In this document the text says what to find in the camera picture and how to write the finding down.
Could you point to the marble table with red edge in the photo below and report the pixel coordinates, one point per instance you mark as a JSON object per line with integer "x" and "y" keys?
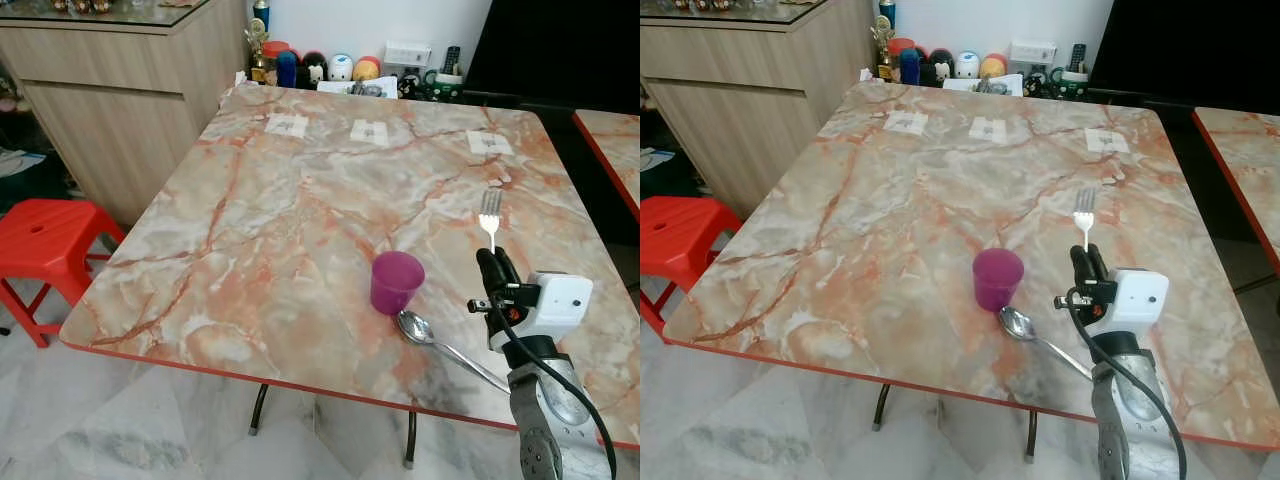
{"x": 1245, "y": 160}
{"x": 615, "y": 145}

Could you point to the black screen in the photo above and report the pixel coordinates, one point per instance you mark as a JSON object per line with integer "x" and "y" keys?
{"x": 1190, "y": 45}
{"x": 560, "y": 45}

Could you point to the gold trophy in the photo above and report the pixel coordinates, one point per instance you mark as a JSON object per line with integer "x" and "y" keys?
{"x": 882, "y": 46}
{"x": 258, "y": 48}

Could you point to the purple plastic cup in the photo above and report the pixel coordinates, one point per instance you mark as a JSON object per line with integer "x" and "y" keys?
{"x": 997, "y": 279}
{"x": 397, "y": 283}

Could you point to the black remote control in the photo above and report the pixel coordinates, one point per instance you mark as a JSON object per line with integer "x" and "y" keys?
{"x": 1077, "y": 57}
{"x": 452, "y": 60}

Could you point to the dark blue canister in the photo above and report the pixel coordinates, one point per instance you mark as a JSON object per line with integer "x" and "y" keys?
{"x": 287, "y": 68}
{"x": 909, "y": 66}

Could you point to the blue bottle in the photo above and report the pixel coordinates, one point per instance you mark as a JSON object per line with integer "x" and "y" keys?
{"x": 887, "y": 12}
{"x": 261, "y": 14}

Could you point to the yellow toy figure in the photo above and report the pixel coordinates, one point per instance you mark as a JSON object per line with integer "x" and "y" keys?
{"x": 992, "y": 65}
{"x": 367, "y": 68}

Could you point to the green mug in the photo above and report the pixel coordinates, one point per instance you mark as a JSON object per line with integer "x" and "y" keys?
{"x": 443, "y": 86}
{"x": 1068, "y": 83}

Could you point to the white power socket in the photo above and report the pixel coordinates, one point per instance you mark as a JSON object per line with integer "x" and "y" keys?
{"x": 407, "y": 53}
{"x": 1032, "y": 51}

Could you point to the red plastic stool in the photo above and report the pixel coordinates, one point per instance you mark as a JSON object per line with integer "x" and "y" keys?
{"x": 685, "y": 228}
{"x": 45, "y": 235}

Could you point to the dark metal table leg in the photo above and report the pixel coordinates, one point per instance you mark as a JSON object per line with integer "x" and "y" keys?
{"x": 879, "y": 405}
{"x": 1031, "y": 435}
{"x": 258, "y": 408}
{"x": 410, "y": 440}

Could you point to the light wooden cabinet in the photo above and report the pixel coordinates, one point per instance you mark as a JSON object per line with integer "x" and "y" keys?
{"x": 110, "y": 90}
{"x": 760, "y": 85}

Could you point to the silver metal spoon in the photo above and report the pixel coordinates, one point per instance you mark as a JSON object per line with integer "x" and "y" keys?
{"x": 415, "y": 327}
{"x": 1017, "y": 322}

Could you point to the white paper marker tag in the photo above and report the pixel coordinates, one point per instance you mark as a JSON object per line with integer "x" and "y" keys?
{"x": 988, "y": 128}
{"x": 287, "y": 125}
{"x": 369, "y": 132}
{"x": 489, "y": 143}
{"x": 906, "y": 122}
{"x": 1107, "y": 140}

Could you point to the white toy figure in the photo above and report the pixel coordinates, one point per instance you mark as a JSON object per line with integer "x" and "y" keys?
{"x": 341, "y": 67}
{"x": 966, "y": 64}

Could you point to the black toy figure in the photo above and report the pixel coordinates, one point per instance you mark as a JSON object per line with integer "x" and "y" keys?
{"x": 315, "y": 68}
{"x": 940, "y": 65}

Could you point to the red lid container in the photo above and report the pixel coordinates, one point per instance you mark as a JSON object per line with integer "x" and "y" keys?
{"x": 900, "y": 44}
{"x": 275, "y": 47}

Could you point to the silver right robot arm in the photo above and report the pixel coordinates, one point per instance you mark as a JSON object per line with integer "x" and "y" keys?
{"x": 1130, "y": 415}
{"x": 555, "y": 420}

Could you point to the white papers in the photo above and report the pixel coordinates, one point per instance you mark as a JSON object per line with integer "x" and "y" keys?
{"x": 345, "y": 88}
{"x": 975, "y": 85}

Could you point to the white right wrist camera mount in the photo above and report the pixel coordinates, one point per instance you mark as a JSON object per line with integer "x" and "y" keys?
{"x": 560, "y": 300}
{"x": 1140, "y": 295}

